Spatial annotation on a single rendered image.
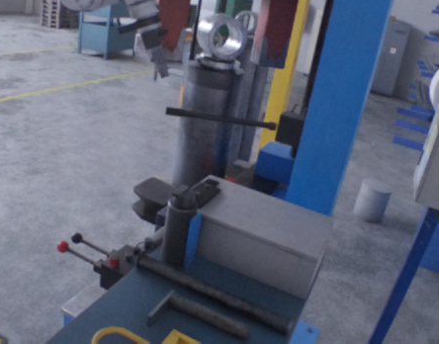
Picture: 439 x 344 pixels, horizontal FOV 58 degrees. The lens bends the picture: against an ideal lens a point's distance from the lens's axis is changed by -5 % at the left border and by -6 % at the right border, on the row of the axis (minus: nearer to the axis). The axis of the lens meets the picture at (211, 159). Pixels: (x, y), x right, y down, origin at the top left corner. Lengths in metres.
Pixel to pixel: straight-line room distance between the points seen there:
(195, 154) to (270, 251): 0.60
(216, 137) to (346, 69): 0.52
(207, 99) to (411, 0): 10.78
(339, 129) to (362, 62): 0.21
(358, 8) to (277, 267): 0.76
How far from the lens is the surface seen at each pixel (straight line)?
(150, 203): 1.50
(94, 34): 9.55
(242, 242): 1.06
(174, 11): 1.43
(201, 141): 1.50
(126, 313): 0.95
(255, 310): 0.96
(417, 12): 12.01
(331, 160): 1.36
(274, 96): 4.11
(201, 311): 0.94
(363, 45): 1.29
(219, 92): 1.45
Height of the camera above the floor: 1.72
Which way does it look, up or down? 22 degrees down
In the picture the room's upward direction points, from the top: 10 degrees clockwise
